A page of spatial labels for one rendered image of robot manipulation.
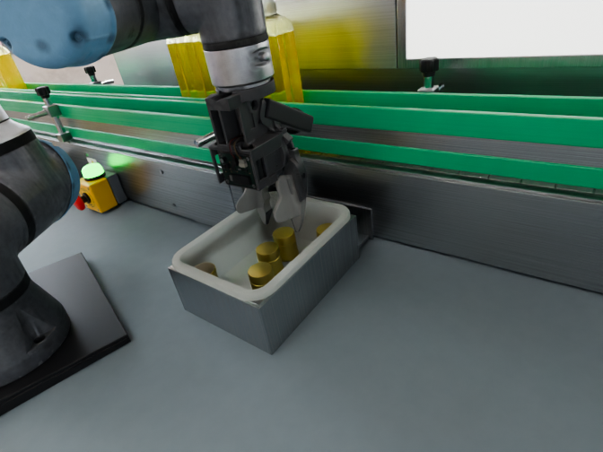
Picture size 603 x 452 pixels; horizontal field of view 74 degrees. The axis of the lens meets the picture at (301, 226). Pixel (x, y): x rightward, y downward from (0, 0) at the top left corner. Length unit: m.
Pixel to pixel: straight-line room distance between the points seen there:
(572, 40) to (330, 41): 0.38
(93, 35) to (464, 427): 0.47
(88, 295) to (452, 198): 0.56
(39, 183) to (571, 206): 0.67
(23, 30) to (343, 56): 0.55
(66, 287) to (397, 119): 0.57
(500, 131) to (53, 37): 0.46
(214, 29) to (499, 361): 0.47
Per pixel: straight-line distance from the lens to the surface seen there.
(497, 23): 0.70
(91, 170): 0.99
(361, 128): 0.62
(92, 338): 0.62
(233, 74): 0.47
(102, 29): 0.38
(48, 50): 0.37
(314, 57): 0.83
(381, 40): 0.76
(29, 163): 0.65
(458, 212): 0.59
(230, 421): 0.48
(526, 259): 0.61
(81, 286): 0.74
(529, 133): 0.54
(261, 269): 0.54
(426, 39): 0.73
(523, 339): 0.54
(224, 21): 0.46
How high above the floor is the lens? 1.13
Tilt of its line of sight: 32 degrees down
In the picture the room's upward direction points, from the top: 10 degrees counter-clockwise
